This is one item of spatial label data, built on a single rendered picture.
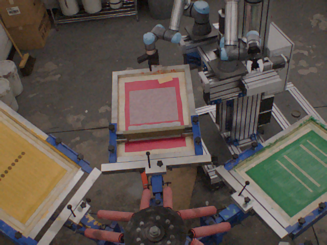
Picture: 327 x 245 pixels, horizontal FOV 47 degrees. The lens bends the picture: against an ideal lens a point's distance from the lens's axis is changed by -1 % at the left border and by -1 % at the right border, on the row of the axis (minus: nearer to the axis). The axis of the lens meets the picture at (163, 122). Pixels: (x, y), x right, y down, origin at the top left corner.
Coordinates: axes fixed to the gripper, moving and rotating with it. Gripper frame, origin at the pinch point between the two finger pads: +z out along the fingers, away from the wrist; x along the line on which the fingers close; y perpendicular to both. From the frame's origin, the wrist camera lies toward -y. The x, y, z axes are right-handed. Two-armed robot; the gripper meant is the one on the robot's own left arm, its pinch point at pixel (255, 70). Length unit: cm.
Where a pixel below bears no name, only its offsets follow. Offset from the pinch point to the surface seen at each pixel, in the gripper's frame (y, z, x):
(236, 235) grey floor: 166, 8, 23
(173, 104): 53, -35, 58
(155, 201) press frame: 55, 43, 61
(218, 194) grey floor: 164, -31, 39
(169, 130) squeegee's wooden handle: 48, -6, 57
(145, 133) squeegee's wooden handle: 47, -3, 72
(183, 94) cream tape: 53, -45, 52
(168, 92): 51, -46, 63
